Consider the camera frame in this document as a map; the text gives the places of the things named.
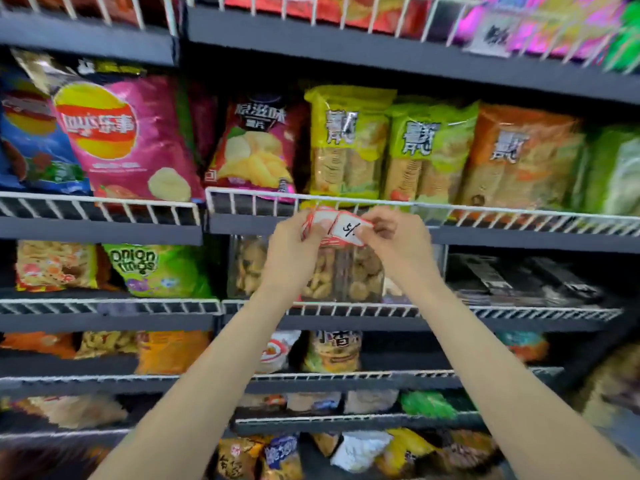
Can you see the person's left hand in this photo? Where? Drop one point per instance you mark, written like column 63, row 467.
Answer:
column 290, row 259

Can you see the person's right hand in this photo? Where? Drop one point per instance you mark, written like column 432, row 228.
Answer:
column 405, row 249

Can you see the stack of red-bordered price tags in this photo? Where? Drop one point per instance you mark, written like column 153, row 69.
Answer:
column 325, row 213

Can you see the single red-bordered white label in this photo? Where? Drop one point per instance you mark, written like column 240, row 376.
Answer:
column 492, row 37
column 347, row 228

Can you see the person's right forearm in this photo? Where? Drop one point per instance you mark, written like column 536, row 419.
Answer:
column 525, row 394

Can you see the person's left forearm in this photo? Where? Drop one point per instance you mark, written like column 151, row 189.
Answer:
column 200, row 399

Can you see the clear plastic label holder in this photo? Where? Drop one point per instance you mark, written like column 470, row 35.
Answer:
column 466, row 49
column 119, row 308

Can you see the clear puff snack tub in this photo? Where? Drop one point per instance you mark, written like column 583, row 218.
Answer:
column 245, row 269
column 365, row 274

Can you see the dark plastic snack tray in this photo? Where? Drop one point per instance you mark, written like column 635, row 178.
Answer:
column 490, row 282
column 570, row 282

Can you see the yellow-green cracker pack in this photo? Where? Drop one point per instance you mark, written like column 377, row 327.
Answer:
column 430, row 154

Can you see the tan printed snack bag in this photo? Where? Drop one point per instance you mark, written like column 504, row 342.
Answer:
column 332, row 352

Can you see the dark magenta chip bag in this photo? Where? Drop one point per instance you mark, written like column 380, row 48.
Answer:
column 255, row 149

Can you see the yellow cracker pack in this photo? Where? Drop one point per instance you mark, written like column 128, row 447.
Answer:
column 345, row 144

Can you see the green white-print snack bag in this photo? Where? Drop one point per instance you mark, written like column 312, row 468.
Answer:
column 160, row 272

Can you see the orange cracker pack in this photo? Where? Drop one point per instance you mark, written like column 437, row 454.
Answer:
column 520, row 159

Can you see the orange green snack bag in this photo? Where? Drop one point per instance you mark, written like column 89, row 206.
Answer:
column 522, row 347

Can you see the green chip bag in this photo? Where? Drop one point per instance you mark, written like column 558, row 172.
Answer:
column 182, row 124

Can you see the blue orange snack bag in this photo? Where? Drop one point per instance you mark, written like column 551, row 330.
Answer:
column 282, row 459
column 324, row 443

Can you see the yellow nut snack bag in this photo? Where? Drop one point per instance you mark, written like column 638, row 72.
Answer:
column 105, row 343

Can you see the white plain snack bag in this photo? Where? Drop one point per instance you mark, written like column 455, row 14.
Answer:
column 357, row 452

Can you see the brown gold snack bag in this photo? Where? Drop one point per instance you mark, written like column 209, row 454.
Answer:
column 240, row 462

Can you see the orange white-print snack bag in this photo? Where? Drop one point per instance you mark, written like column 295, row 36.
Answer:
column 467, row 452

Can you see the green clear cracker pack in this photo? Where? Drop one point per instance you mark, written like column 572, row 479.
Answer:
column 615, row 174

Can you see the orange yellow snack bag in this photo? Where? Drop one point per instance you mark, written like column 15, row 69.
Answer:
column 55, row 267

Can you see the red long chip pack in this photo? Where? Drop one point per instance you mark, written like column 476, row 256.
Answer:
column 325, row 9

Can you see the white fluffy snack bag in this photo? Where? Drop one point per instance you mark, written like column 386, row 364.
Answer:
column 70, row 410

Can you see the small orange snack bag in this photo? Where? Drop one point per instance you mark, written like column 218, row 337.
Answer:
column 35, row 344

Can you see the magenta long chip pack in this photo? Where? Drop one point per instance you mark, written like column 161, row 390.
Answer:
column 550, row 19

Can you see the green long chip pack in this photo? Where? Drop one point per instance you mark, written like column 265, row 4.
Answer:
column 625, row 39

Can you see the black gold chip bag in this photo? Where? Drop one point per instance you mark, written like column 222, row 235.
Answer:
column 45, row 69

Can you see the orange clear snack bag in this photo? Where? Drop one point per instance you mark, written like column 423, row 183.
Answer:
column 85, row 4

